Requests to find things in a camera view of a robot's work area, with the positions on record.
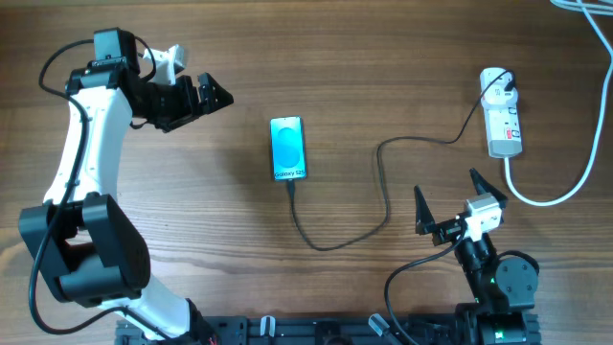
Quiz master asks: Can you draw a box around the white power strip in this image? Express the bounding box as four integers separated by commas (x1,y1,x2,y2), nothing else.
479,66,524,160

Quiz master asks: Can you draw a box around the black USB charging cable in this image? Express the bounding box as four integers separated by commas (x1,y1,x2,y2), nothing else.
285,69,517,252

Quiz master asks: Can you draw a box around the white power strip cord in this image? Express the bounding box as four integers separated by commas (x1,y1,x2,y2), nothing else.
502,0,613,208

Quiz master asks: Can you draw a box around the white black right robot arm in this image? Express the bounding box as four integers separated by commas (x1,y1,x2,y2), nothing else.
414,169,541,344

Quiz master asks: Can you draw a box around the white USB charger plug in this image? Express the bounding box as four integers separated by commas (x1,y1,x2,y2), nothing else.
481,79,518,110

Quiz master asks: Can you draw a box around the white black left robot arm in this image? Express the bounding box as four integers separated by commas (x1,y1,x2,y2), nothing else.
18,28,234,344

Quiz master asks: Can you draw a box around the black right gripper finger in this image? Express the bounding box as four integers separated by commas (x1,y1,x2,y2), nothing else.
414,185,436,235
469,168,508,209

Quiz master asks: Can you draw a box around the blue screen Galaxy smartphone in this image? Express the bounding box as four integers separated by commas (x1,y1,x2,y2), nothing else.
269,116,307,181

